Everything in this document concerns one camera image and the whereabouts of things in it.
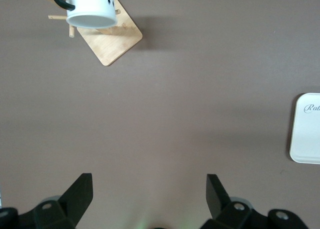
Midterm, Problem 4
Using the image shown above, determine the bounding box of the white rectangular tray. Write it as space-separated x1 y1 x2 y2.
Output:
287 92 320 165

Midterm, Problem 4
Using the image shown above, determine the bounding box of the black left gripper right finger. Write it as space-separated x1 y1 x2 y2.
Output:
201 173 252 229

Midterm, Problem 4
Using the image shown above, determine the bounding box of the white cup with black handle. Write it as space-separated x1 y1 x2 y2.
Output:
49 0 119 30

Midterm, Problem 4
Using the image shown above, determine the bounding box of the wooden cup rack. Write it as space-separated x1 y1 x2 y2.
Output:
24 0 144 67

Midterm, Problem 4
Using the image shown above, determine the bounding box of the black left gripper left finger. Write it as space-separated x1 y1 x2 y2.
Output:
33 173 94 229

